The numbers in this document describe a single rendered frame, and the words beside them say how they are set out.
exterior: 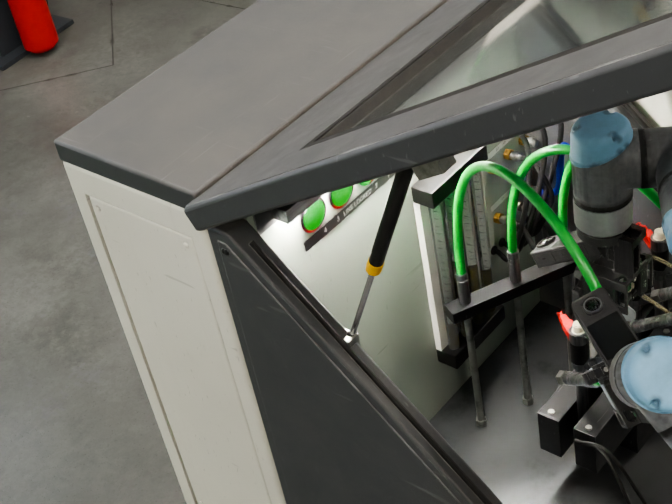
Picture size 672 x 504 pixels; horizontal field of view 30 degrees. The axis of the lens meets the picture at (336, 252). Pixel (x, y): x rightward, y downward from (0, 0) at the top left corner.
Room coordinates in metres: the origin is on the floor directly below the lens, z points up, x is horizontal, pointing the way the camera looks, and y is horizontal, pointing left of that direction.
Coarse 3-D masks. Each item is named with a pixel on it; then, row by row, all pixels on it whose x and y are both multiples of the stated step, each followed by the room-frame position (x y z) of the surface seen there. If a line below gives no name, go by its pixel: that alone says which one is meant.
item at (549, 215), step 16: (464, 176) 1.40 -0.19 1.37; (512, 176) 1.29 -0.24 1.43; (464, 192) 1.42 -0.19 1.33; (528, 192) 1.26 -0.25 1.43; (544, 208) 1.23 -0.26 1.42; (560, 224) 1.20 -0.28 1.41; (576, 256) 1.17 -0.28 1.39; (464, 272) 1.45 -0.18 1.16; (592, 272) 1.15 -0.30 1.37; (592, 288) 1.14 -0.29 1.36
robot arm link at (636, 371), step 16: (656, 336) 0.92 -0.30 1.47; (624, 352) 0.94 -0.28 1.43; (640, 352) 0.88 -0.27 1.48; (656, 352) 0.88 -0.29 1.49; (624, 368) 0.90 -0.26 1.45; (640, 368) 0.87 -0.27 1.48; (656, 368) 0.87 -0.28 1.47; (624, 384) 0.89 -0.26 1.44; (640, 384) 0.86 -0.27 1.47; (656, 384) 0.86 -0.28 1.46; (640, 400) 0.86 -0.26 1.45; (656, 400) 0.85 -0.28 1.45; (656, 416) 0.86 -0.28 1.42
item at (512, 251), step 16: (560, 144) 1.41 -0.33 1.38; (528, 160) 1.44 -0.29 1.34; (512, 192) 1.46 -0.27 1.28; (656, 192) 1.31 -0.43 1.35; (512, 208) 1.47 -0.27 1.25; (512, 224) 1.47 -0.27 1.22; (512, 240) 1.47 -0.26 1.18; (512, 256) 1.47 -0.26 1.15; (512, 272) 1.47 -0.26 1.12; (640, 320) 1.32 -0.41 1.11; (656, 320) 1.30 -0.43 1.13
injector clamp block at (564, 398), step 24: (648, 288) 1.53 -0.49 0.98; (648, 312) 1.47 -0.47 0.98; (648, 336) 1.42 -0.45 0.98; (552, 408) 1.31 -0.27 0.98; (576, 408) 1.32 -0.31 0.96; (600, 408) 1.29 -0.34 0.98; (552, 432) 1.29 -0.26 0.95; (576, 432) 1.26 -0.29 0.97; (600, 432) 1.25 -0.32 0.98; (624, 432) 1.29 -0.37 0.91; (648, 432) 1.34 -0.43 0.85; (576, 456) 1.26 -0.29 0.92; (600, 456) 1.25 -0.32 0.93
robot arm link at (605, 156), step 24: (600, 120) 1.28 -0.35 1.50; (624, 120) 1.27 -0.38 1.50; (576, 144) 1.26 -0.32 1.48; (600, 144) 1.24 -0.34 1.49; (624, 144) 1.24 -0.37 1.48; (576, 168) 1.26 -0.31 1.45; (600, 168) 1.24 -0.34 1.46; (624, 168) 1.23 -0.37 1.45; (576, 192) 1.26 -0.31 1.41; (600, 192) 1.24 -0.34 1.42; (624, 192) 1.24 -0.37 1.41
